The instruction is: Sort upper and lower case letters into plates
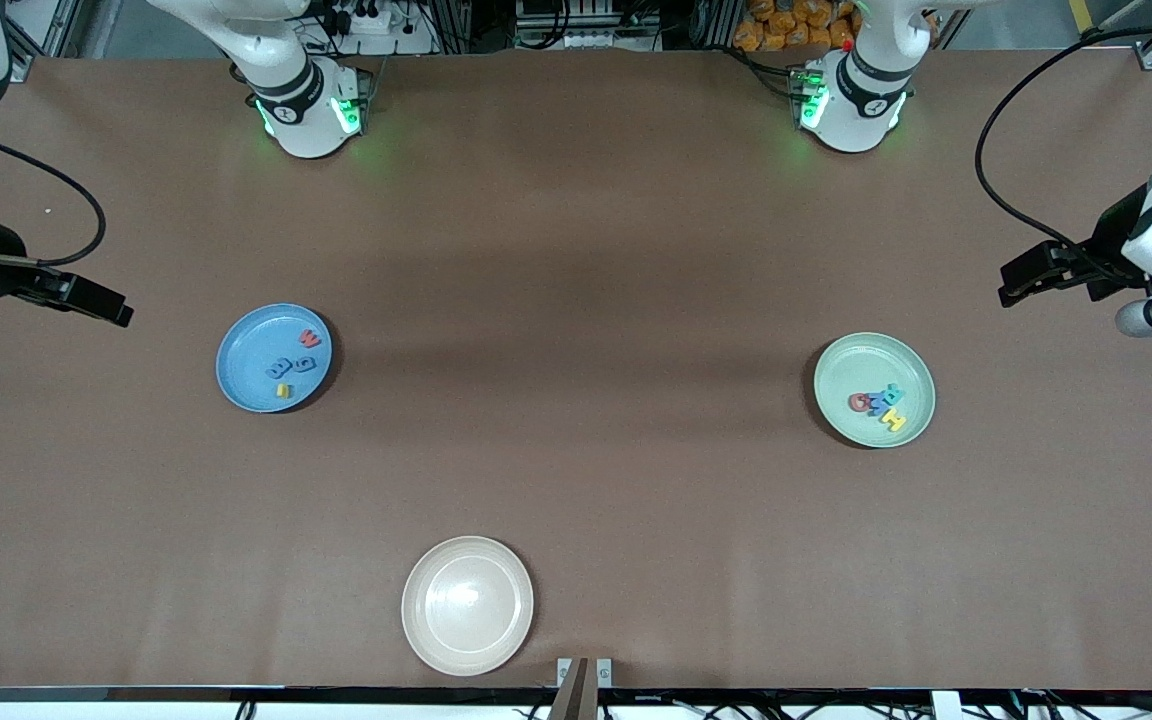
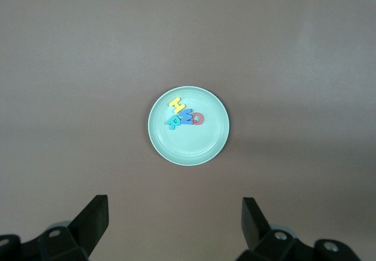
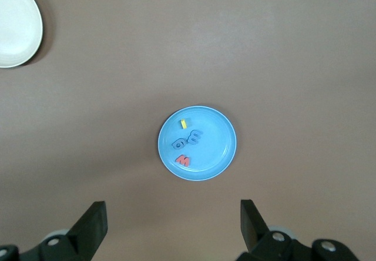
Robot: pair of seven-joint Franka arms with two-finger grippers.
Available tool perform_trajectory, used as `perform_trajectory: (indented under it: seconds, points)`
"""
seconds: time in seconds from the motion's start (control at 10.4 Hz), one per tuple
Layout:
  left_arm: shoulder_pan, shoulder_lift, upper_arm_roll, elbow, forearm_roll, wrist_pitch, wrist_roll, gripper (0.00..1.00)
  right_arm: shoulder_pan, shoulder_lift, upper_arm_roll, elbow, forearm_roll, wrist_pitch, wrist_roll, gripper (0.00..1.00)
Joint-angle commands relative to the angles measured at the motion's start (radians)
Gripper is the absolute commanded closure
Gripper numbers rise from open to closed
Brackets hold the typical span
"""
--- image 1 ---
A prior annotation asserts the grey equipment rack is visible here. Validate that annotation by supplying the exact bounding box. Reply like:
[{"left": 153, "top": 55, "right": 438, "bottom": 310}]
[{"left": 514, "top": 0, "right": 662, "bottom": 51}]

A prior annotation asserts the blue plate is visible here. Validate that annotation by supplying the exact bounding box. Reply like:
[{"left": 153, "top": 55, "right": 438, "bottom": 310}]
[{"left": 215, "top": 303, "right": 334, "bottom": 414}]

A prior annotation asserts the white power strip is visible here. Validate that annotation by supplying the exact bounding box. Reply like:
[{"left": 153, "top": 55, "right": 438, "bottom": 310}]
[{"left": 321, "top": 0, "right": 437, "bottom": 56}]

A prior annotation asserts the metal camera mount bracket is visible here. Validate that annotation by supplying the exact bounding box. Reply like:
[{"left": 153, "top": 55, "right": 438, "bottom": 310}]
[{"left": 548, "top": 657, "right": 613, "bottom": 720}]

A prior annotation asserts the orange packaged goods pile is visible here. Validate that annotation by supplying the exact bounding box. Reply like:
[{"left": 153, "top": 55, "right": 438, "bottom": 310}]
[{"left": 734, "top": 0, "right": 859, "bottom": 53}]

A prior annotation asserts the beige plate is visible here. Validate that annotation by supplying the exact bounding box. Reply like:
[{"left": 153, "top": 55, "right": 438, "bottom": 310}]
[{"left": 401, "top": 536, "right": 535, "bottom": 677}]

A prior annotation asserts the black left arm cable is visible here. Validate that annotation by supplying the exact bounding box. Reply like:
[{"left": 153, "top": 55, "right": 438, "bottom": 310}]
[{"left": 974, "top": 20, "right": 1152, "bottom": 263}]

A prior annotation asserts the pale green plate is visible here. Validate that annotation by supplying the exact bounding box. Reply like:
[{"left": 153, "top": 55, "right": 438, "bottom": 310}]
[{"left": 813, "top": 332, "right": 937, "bottom": 449}]

